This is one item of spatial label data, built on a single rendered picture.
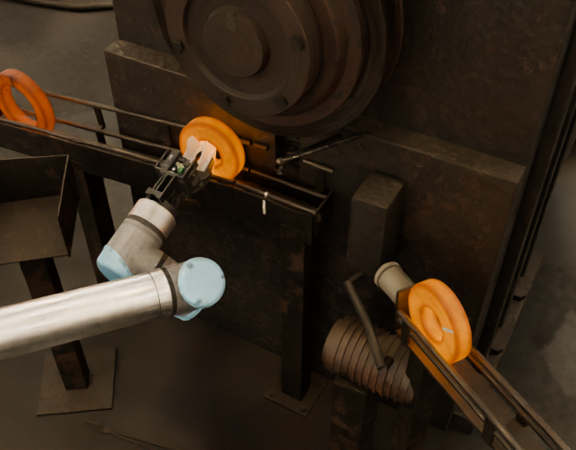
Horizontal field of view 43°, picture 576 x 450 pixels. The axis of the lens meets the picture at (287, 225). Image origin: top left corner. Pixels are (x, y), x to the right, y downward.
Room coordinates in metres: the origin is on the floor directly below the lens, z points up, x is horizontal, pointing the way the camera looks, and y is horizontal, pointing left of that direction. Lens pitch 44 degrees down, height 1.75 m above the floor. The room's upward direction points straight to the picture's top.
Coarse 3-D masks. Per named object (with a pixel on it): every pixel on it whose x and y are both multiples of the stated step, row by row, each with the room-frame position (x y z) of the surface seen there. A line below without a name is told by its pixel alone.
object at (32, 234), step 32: (0, 160) 1.27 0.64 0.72; (32, 160) 1.27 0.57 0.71; (64, 160) 1.28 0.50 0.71; (0, 192) 1.26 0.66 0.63; (32, 192) 1.27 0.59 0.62; (64, 192) 1.17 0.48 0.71; (0, 224) 1.19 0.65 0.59; (32, 224) 1.18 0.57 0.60; (64, 224) 1.11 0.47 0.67; (0, 256) 1.09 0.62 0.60; (32, 256) 1.08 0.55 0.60; (32, 288) 1.14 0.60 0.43; (64, 352) 1.14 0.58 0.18; (96, 352) 1.27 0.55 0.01; (64, 384) 1.14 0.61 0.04; (96, 384) 1.16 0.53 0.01
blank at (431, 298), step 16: (416, 288) 0.87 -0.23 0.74; (432, 288) 0.84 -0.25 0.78; (448, 288) 0.84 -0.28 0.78; (416, 304) 0.87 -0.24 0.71; (432, 304) 0.83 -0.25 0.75; (448, 304) 0.81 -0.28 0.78; (416, 320) 0.86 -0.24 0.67; (432, 320) 0.85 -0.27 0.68; (448, 320) 0.79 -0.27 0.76; (464, 320) 0.79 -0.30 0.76; (432, 336) 0.82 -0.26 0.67; (448, 336) 0.78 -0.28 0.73; (464, 336) 0.77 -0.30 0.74; (448, 352) 0.77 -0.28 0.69; (464, 352) 0.76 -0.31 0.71
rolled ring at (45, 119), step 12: (12, 72) 1.54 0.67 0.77; (0, 84) 1.55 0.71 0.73; (12, 84) 1.52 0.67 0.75; (24, 84) 1.51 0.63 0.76; (36, 84) 1.52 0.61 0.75; (0, 96) 1.56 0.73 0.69; (12, 96) 1.58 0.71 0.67; (36, 96) 1.49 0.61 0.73; (0, 108) 1.57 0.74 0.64; (12, 108) 1.56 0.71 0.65; (36, 108) 1.49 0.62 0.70; (48, 108) 1.49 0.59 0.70; (24, 120) 1.55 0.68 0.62; (48, 120) 1.49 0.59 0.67
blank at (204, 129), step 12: (192, 120) 1.30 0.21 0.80; (204, 120) 1.28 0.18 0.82; (216, 120) 1.28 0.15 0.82; (180, 132) 1.29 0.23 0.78; (192, 132) 1.27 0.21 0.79; (204, 132) 1.26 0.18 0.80; (216, 132) 1.24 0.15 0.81; (228, 132) 1.25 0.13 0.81; (180, 144) 1.29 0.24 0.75; (216, 144) 1.24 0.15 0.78; (228, 144) 1.23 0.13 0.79; (240, 144) 1.25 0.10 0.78; (228, 156) 1.23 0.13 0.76; (240, 156) 1.23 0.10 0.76; (216, 168) 1.25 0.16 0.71; (228, 168) 1.23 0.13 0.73; (240, 168) 1.23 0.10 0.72; (216, 180) 1.25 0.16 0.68
